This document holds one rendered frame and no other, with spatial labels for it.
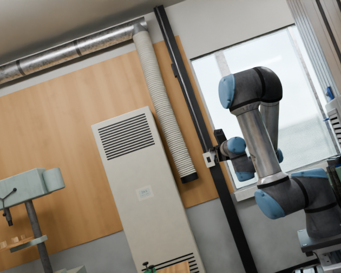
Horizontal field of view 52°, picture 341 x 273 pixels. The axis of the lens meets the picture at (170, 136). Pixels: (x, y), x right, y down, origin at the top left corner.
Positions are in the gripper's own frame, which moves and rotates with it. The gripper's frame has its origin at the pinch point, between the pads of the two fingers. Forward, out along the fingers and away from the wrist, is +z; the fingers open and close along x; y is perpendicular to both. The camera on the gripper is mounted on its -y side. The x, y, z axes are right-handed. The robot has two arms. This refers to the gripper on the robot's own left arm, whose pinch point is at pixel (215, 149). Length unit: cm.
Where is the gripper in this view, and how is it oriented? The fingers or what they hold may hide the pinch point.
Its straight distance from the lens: 184.2
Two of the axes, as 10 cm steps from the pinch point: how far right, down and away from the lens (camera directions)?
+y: 1.9, 9.7, -1.3
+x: 9.7, -1.7, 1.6
